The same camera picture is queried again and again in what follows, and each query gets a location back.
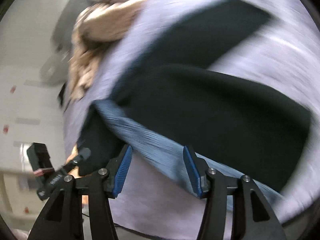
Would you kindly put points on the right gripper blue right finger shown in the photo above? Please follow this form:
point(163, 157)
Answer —
point(253, 216)

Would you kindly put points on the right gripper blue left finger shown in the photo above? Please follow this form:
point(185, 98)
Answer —
point(61, 216)

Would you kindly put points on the black pants with patterned lining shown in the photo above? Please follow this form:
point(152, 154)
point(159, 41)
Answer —
point(171, 97)

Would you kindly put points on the lavender embossed bed blanket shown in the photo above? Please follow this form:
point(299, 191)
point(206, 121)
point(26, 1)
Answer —
point(156, 200)

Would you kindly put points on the white drawer cabinet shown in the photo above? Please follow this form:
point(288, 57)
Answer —
point(30, 112)

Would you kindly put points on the beige striped garment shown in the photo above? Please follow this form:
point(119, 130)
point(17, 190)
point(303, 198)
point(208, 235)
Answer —
point(96, 27)

